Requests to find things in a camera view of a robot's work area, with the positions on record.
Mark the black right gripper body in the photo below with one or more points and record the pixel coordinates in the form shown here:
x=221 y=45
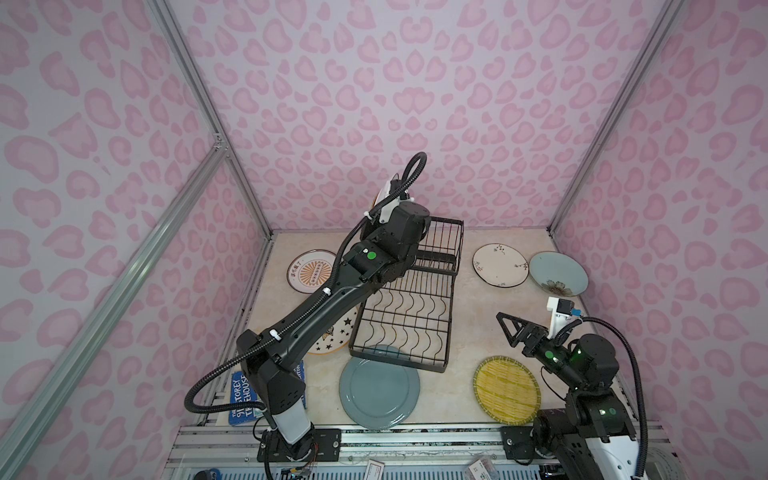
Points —
x=543 y=349

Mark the white plate floral sprigs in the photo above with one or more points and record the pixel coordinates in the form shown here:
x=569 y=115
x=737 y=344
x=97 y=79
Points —
x=500 y=265

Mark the black wire dish rack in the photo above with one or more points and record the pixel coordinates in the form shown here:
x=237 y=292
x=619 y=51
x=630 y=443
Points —
x=408 y=322

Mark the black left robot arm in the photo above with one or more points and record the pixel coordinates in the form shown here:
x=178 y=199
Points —
x=272 y=355

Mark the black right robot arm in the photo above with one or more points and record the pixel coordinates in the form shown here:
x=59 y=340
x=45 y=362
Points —
x=592 y=435

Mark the yellow woven round plate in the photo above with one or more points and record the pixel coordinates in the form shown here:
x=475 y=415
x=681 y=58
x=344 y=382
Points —
x=506 y=391

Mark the light blue flower plate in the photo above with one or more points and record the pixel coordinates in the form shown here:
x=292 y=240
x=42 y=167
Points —
x=558 y=274

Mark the teal green round plate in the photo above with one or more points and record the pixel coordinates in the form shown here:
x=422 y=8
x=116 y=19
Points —
x=376 y=394

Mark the white plate black stars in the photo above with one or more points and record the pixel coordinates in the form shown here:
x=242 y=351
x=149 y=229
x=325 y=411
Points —
x=337 y=336

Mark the white plate orange sunburst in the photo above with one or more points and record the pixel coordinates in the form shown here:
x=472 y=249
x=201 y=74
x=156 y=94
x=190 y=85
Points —
x=310 y=270

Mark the blue illustrated children's book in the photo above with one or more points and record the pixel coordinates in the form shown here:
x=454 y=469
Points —
x=240 y=396

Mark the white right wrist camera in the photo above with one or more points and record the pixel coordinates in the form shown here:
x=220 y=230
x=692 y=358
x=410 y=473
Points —
x=562 y=312

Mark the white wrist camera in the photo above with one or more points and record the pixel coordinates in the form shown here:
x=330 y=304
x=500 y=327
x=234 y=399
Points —
x=562 y=312
x=386 y=211

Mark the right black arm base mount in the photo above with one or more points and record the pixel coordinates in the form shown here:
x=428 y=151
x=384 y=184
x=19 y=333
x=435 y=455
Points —
x=519 y=445

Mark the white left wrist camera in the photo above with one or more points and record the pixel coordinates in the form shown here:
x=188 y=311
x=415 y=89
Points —
x=386 y=211

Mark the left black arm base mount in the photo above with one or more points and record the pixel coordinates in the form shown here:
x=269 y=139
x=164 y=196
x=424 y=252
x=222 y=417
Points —
x=318 y=445

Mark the right corner aluminium post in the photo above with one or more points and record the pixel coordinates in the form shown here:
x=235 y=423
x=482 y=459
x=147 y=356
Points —
x=651 y=48

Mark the corner aluminium post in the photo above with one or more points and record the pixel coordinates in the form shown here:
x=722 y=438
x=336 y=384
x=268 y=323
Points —
x=168 y=23
x=651 y=48

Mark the aluminium front rail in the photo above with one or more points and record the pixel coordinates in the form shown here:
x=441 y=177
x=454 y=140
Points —
x=408 y=451

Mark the left corner aluminium post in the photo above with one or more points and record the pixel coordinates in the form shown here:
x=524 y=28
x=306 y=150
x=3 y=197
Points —
x=168 y=23

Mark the diagonal aluminium frame bar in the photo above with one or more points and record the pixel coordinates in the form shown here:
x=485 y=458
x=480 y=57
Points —
x=39 y=413

